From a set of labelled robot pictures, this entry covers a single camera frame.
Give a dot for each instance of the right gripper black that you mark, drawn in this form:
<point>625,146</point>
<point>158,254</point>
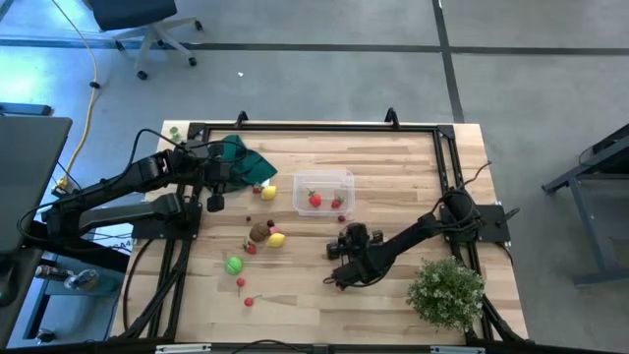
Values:
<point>359,238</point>

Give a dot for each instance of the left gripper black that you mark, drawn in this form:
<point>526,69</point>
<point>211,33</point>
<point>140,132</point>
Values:
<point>216,174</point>

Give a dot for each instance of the red plastic strawberry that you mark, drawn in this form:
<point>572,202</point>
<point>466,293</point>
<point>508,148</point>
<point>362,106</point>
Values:
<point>315,200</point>
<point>251,249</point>
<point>336,203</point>
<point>256,189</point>

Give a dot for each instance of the yellow plastic lemon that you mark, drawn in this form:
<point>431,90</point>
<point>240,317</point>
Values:
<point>276,240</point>
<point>268,193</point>

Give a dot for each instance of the brown plastic kiwi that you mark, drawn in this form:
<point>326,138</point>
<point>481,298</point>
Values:
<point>258,232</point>

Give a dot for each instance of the pink plastic raspberry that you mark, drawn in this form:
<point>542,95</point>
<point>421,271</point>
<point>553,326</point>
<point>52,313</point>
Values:
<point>274,230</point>

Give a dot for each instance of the clear plastic tupperware container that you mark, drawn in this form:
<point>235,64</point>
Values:
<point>326,182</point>

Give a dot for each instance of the green plastic lime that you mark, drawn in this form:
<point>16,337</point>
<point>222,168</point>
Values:
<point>234,265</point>

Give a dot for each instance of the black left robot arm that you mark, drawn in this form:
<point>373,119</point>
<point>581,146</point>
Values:
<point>113,183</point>

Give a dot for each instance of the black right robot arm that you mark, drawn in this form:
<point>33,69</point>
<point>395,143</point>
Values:
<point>408,236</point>

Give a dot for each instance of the dark green cloth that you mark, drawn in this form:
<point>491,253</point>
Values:
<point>255,167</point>

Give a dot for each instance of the small green leaf sprig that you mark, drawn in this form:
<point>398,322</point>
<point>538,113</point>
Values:
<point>174,133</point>

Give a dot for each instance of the potted green plant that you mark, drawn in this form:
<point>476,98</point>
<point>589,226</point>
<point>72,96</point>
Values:
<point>444,295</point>

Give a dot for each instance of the white printed sheet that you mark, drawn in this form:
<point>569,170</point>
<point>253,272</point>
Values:
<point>110,238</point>

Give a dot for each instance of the clear plastic water bottle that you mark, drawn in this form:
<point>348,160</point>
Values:
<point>81,279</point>

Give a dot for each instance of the black office chair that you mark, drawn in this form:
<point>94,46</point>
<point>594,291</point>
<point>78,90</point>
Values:
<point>132,12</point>

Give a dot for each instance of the dark grey desk top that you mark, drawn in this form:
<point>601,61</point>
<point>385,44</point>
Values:
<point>29,172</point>

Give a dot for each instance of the dark flat bar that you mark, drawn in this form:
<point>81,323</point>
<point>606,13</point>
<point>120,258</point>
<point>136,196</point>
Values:
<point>24,108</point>

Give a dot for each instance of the dark metal side table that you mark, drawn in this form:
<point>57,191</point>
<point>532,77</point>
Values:
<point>589,231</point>

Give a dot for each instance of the black aluminium table frame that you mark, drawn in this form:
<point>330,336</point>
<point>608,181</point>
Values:
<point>319,128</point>

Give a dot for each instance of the silver metal bracket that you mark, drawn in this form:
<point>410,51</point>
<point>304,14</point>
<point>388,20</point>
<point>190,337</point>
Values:
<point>457,349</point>
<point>183,348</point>

